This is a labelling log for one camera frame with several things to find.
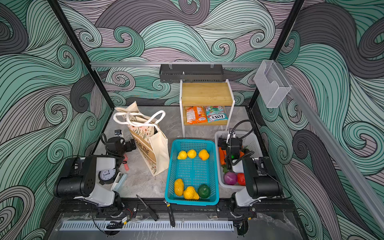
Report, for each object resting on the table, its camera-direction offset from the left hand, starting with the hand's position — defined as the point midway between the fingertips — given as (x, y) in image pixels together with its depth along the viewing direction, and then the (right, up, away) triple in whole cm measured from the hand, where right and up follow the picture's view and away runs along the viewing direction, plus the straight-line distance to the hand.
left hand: (127, 139), depth 95 cm
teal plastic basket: (+42, -20, -9) cm, 48 cm away
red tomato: (+68, -19, -19) cm, 73 cm away
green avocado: (+48, -24, -21) cm, 57 cm away
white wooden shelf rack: (+51, +28, -11) cm, 59 cm away
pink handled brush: (+3, -20, -14) cm, 24 cm away
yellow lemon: (+36, -9, -6) cm, 38 cm away
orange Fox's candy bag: (+45, +16, -3) cm, 48 cm away
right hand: (+67, +2, -2) cm, 67 cm away
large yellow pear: (+41, -25, -21) cm, 52 cm away
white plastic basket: (+79, -3, -2) cm, 79 cm away
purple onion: (+62, -19, -17) cm, 67 cm away
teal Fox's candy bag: (+57, +16, -4) cm, 60 cm away
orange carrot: (+61, -8, -5) cm, 62 cm away
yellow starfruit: (+35, -22, -19) cm, 46 cm away
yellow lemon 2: (+42, -8, -5) cm, 43 cm away
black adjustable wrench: (+32, -36, -25) cm, 54 cm away
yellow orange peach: (+49, -8, -7) cm, 50 cm away
